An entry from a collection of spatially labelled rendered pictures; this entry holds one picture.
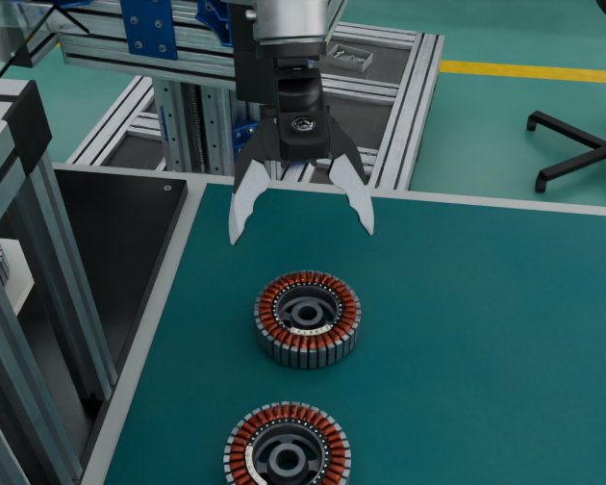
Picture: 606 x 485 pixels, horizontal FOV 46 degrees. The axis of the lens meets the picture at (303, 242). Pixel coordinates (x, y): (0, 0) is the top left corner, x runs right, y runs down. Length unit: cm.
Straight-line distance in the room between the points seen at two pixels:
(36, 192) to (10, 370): 12
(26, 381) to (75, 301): 8
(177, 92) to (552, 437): 102
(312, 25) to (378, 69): 154
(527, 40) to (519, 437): 233
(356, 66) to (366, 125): 28
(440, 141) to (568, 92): 55
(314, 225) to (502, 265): 23
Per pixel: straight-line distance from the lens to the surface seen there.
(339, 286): 78
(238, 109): 156
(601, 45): 300
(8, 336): 54
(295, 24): 71
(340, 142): 73
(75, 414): 73
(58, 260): 59
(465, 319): 81
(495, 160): 229
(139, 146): 197
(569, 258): 91
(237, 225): 74
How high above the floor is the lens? 136
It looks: 44 degrees down
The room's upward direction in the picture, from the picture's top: straight up
